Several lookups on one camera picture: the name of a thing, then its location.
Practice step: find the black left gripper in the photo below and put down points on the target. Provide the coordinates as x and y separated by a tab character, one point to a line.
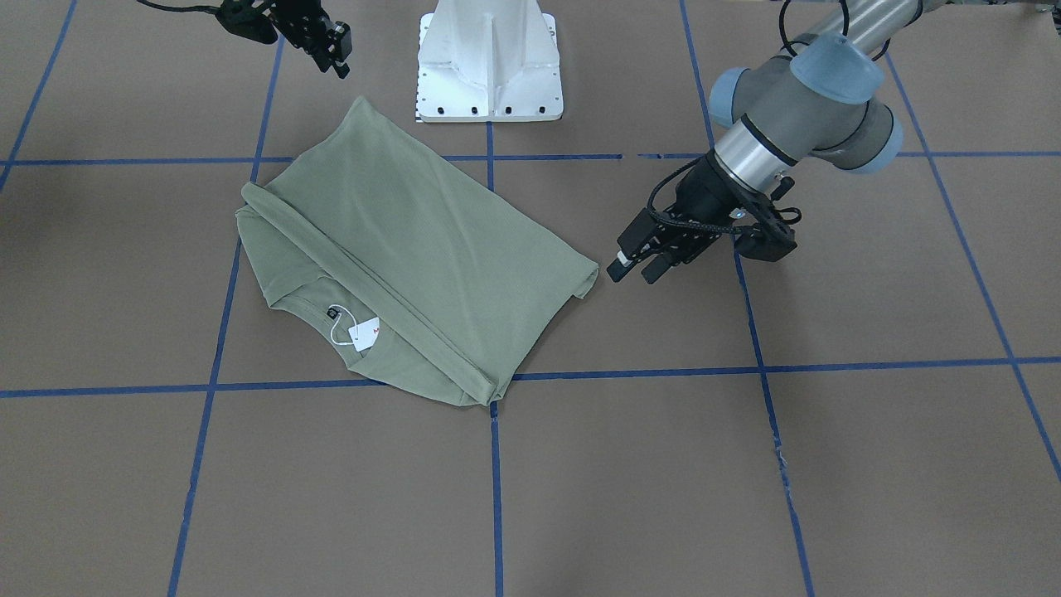
699	192

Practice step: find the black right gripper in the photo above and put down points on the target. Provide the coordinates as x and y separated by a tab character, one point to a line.
292	18

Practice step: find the olive green long-sleeve shirt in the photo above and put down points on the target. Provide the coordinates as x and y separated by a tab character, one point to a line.
370	223

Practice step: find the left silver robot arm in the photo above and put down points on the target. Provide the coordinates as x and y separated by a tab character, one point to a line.
815	98

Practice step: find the white paper price tag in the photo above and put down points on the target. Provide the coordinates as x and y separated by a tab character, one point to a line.
363	335

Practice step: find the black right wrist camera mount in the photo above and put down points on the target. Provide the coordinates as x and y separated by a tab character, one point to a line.
248	20

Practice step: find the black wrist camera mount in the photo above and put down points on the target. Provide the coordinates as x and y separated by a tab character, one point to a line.
248	20
771	237

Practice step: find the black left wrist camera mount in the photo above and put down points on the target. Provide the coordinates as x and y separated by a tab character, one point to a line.
771	237

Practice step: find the white pedestal column base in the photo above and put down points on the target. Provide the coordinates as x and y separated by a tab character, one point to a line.
488	61

